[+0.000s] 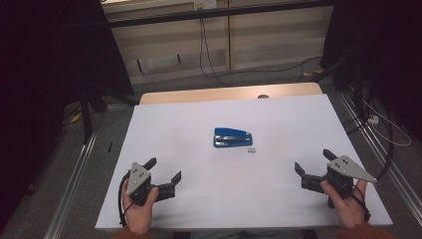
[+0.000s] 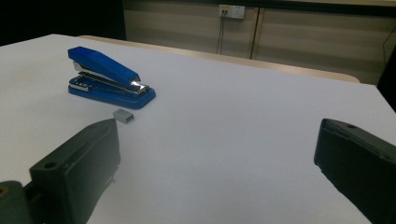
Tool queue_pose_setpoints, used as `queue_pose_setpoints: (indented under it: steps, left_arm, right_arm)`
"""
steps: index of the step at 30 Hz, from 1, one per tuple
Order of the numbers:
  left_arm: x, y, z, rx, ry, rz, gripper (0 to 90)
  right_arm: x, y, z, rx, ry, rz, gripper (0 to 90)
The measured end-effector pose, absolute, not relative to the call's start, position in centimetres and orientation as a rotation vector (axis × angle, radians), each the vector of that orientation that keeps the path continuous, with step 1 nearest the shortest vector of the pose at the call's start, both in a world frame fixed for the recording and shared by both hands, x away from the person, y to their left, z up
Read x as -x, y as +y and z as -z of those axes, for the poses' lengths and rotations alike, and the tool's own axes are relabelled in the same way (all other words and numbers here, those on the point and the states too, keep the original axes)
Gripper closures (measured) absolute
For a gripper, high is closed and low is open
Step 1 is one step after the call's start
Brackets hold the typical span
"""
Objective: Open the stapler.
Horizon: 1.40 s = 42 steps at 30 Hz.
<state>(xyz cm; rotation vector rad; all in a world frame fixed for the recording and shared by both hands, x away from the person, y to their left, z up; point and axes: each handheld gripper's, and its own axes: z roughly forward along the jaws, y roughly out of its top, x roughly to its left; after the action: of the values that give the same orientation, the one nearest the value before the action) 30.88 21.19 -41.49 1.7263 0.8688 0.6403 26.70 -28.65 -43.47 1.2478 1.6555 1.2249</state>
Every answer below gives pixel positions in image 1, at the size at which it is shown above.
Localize right hand-held gripper black cable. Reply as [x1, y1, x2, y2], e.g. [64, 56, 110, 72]
[351, 185, 371, 222]

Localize person's left hand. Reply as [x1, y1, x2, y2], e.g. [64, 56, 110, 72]
[121, 180, 159, 235]

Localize black metal stand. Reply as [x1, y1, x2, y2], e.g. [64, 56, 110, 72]
[312, 49, 369, 123]
[79, 84, 140, 145]

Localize white cable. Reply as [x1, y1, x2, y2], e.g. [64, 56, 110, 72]
[362, 99, 412, 147]

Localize light wooden table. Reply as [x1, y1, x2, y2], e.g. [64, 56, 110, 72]
[138, 82, 323, 106]

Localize aluminium floor rail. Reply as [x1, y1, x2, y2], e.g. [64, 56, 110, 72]
[337, 93, 422, 227]
[43, 128, 101, 239]

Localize thick black cable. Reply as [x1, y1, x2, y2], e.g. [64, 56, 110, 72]
[374, 99, 395, 182]

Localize blue stapler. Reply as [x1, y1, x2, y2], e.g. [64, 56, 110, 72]
[213, 126, 254, 149]

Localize white table cover sheet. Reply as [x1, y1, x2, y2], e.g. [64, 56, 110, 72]
[95, 94, 393, 231]

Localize black curtain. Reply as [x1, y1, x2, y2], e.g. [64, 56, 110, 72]
[319, 0, 422, 140]
[0, 0, 135, 230]

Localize person's right hand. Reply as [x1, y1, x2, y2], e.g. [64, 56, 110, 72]
[319, 178, 368, 230]

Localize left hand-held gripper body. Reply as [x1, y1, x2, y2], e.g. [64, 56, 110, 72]
[126, 161, 159, 207]

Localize black horizontal bar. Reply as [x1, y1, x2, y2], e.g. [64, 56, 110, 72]
[107, 0, 334, 29]

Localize hand-held gripper black cable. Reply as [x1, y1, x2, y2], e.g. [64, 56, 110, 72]
[117, 170, 134, 227]
[351, 185, 371, 222]

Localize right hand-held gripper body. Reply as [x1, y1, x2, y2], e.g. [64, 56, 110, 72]
[326, 154, 378, 209]

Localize hanging black cable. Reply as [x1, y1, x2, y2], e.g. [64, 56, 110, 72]
[198, 16, 230, 88]

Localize white wall socket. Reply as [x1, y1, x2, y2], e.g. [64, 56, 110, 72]
[193, 0, 218, 10]

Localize black floor cable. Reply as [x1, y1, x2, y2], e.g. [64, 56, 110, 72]
[228, 55, 323, 84]

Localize left hand-held gripper black cable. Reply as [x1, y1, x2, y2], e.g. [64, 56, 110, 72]
[117, 170, 134, 227]

